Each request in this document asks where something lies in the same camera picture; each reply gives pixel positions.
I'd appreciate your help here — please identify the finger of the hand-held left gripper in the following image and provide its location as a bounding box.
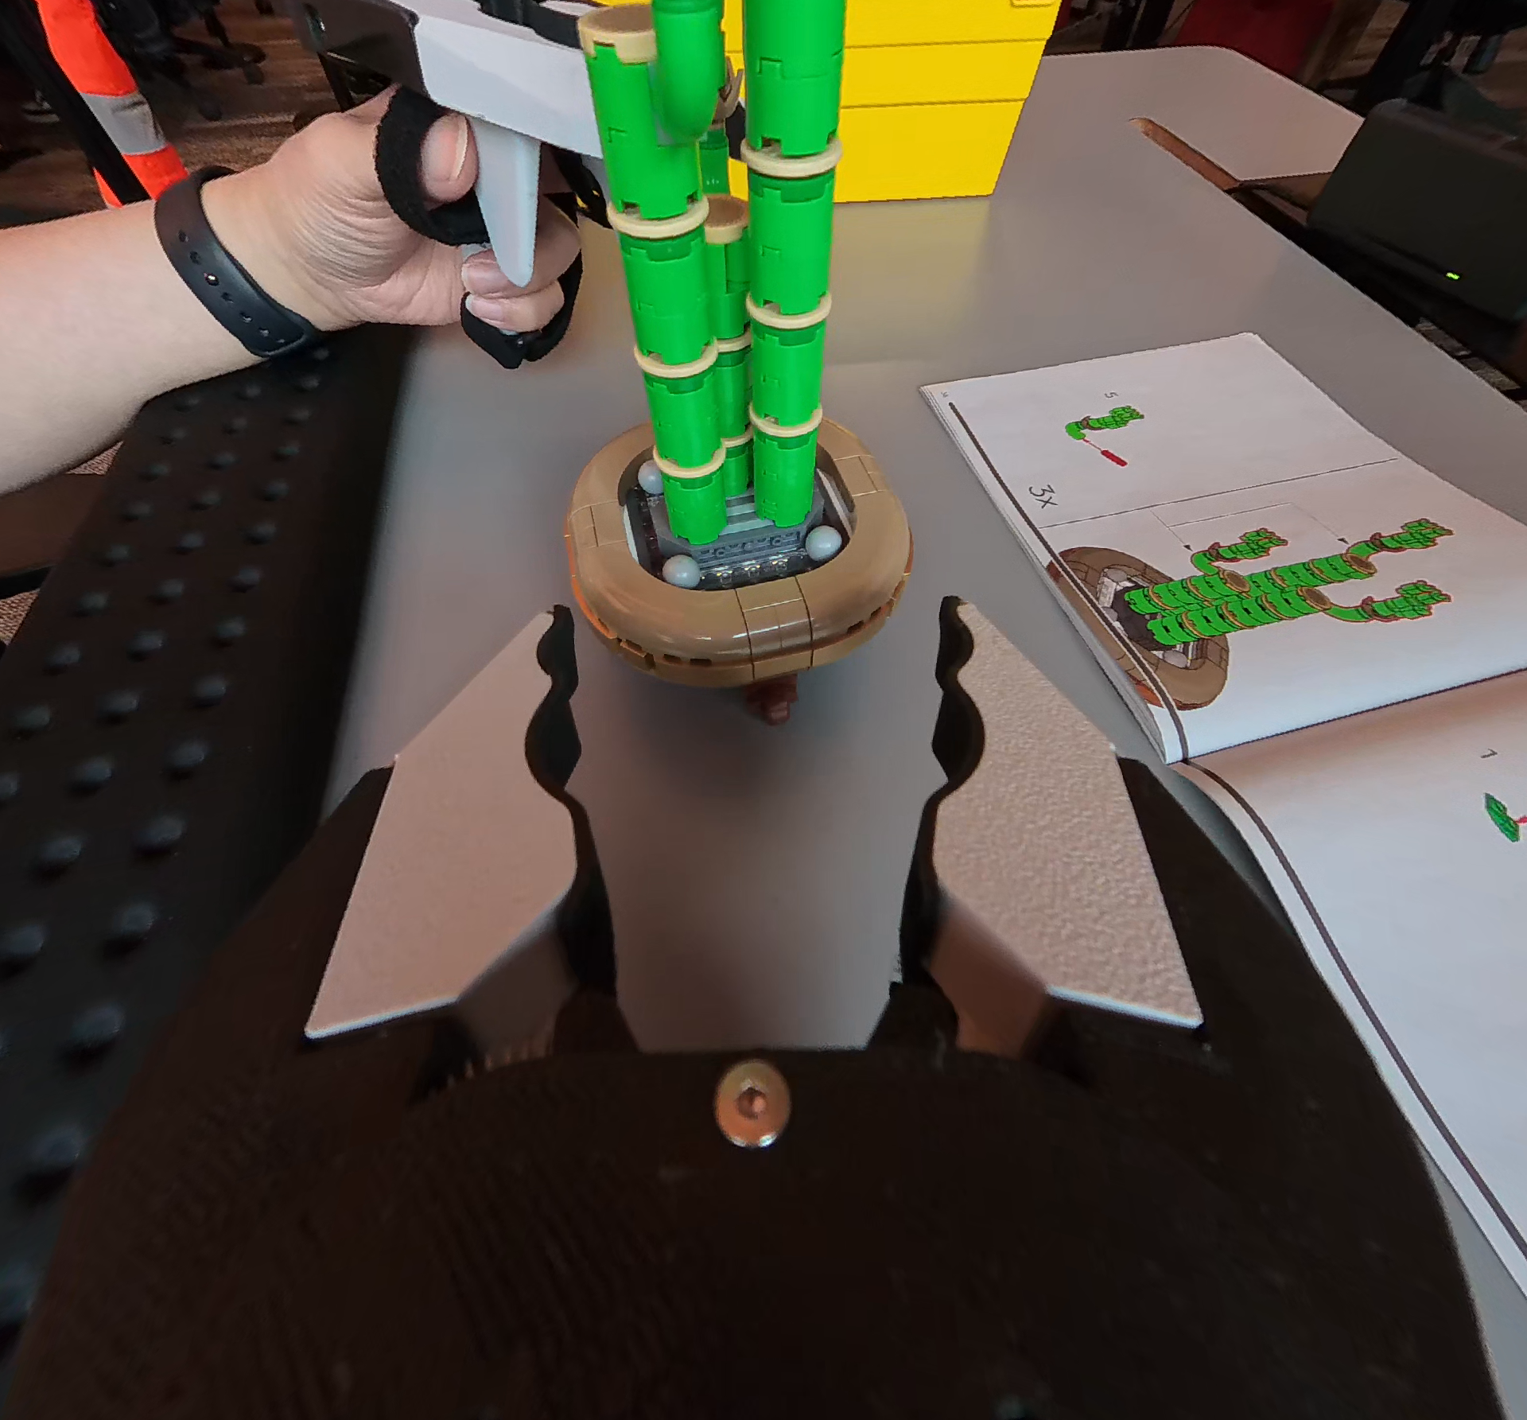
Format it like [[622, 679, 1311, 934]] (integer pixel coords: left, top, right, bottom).
[[355, 0, 613, 165]]

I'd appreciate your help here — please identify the person's left forearm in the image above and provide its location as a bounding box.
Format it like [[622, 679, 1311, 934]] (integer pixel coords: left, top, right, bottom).
[[0, 205, 258, 496]]

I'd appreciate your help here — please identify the person's left hand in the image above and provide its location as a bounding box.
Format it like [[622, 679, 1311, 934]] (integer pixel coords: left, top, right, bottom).
[[202, 89, 573, 337]]

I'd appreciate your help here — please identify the red bag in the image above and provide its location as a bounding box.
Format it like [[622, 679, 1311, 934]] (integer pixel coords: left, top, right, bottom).
[[1174, 0, 1337, 84]]

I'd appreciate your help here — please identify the yellow plastic bin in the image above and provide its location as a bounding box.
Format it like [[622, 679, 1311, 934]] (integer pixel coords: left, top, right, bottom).
[[551, 0, 1082, 203]]

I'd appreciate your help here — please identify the black device with green light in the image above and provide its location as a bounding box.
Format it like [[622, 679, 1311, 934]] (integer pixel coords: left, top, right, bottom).
[[1306, 97, 1527, 326]]

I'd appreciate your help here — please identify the green lego bamboo model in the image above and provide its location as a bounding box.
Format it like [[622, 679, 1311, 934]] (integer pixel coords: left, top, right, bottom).
[[567, 0, 915, 722]]

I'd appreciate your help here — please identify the orange reflective safety vest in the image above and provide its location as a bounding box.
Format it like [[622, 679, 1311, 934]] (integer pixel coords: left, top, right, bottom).
[[24, 0, 193, 210]]

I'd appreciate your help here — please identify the open lego instruction booklet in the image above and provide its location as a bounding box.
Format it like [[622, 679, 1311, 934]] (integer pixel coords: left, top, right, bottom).
[[918, 331, 1527, 1300]]

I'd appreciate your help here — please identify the flat grey cardboard sheet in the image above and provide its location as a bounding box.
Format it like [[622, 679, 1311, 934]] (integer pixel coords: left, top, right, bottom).
[[1131, 113, 1362, 189]]

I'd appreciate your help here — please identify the black wrist band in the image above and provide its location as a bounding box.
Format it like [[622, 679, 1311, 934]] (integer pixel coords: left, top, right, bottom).
[[153, 167, 327, 361]]

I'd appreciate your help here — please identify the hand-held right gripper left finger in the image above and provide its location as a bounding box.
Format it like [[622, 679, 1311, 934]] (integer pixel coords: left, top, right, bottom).
[[301, 606, 619, 1042]]

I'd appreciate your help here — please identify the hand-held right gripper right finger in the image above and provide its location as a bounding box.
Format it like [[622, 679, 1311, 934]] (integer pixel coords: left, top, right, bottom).
[[898, 593, 1208, 1028]]

